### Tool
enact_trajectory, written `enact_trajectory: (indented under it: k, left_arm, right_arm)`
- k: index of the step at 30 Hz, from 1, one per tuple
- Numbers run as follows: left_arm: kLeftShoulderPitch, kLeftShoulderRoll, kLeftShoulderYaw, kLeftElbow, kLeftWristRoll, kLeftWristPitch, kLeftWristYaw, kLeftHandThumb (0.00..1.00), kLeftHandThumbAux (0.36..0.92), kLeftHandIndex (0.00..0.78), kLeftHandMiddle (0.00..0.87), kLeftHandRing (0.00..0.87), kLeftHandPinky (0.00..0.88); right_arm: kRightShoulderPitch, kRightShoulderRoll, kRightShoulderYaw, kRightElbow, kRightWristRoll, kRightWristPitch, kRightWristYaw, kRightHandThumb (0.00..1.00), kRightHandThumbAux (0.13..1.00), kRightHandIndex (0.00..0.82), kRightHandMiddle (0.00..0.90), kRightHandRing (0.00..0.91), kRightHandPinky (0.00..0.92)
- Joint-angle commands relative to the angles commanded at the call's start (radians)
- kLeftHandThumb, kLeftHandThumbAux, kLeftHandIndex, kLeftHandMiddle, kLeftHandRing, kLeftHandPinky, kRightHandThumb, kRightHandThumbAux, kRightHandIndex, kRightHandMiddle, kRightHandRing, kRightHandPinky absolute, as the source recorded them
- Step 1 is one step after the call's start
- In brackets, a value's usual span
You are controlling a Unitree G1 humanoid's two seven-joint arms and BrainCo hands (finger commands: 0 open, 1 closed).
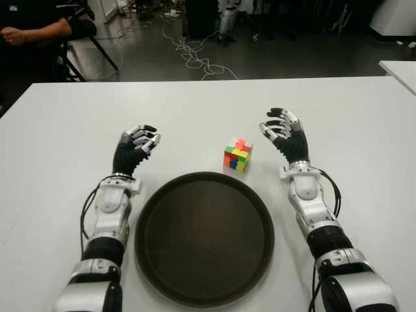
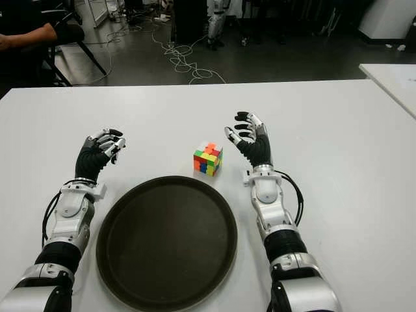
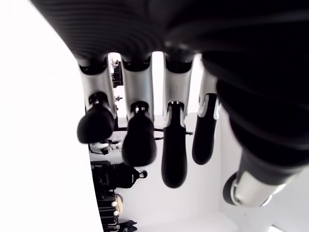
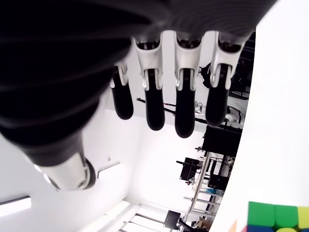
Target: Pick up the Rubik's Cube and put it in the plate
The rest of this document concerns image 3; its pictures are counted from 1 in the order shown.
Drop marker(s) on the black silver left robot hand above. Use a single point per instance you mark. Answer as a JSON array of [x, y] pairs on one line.
[[193, 36]]

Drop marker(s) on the mannequin in black jacket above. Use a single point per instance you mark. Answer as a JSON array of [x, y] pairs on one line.
[[125, 177]]

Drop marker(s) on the beige plush toy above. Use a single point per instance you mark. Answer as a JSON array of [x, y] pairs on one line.
[[118, 201]]

